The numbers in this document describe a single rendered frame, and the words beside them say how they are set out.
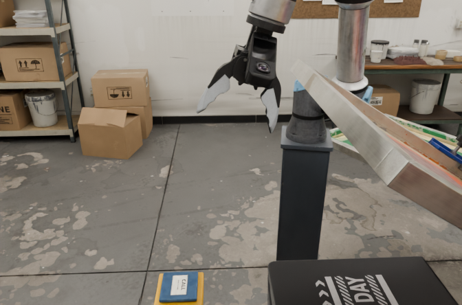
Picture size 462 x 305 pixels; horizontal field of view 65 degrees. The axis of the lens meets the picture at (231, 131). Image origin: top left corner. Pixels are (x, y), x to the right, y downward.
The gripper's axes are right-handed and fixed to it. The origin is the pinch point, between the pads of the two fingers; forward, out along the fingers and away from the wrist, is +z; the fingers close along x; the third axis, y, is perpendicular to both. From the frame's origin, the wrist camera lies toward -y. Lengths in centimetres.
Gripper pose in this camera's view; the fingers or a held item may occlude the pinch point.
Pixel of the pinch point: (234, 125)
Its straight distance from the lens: 69.8
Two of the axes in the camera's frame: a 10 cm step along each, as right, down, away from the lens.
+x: -9.6, -2.5, -1.6
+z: -2.9, 8.9, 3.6
